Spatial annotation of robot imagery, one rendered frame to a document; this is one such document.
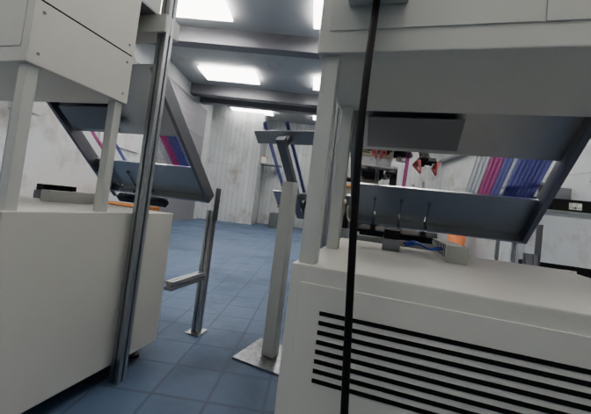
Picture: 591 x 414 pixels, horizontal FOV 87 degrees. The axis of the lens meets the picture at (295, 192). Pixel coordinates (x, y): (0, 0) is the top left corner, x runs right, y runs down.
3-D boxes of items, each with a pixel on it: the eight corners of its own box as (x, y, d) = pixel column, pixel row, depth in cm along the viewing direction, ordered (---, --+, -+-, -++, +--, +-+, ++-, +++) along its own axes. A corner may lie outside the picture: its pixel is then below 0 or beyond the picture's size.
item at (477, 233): (354, 221, 143) (357, 211, 148) (520, 243, 125) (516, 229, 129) (354, 220, 142) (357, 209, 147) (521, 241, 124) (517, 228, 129)
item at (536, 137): (355, 154, 118) (357, 146, 121) (564, 168, 99) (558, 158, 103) (357, 67, 96) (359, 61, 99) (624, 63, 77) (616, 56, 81)
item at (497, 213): (355, 216, 144) (356, 211, 146) (520, 236, 125) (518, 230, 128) (356, 185, 131) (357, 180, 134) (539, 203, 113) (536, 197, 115)
